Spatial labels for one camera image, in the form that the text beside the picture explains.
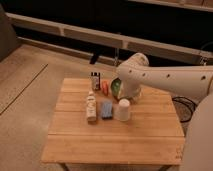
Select wooden table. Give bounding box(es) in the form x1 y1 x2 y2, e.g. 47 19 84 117
41 78 185 165

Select white ceramic cup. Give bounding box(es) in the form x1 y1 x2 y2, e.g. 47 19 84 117
115 99 130 121

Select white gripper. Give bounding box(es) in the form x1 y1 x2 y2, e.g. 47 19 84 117
118 82 141 103

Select black object by wall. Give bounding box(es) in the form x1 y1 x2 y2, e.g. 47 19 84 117
89 53 100 65

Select white cream tube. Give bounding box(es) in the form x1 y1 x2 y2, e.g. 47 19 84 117
86 91 97 122

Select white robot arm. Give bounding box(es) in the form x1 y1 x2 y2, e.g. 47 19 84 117
116 53 213 171

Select black cables on floor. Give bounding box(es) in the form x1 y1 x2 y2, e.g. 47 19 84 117
171 95 198 124

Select orange carrot toy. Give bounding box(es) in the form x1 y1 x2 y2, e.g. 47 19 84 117
101 81 109 96

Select dark spice jar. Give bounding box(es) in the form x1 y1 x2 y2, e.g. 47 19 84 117
91 72 100 91

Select green bowl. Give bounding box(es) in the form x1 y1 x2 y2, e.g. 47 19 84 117
110 78 122 99

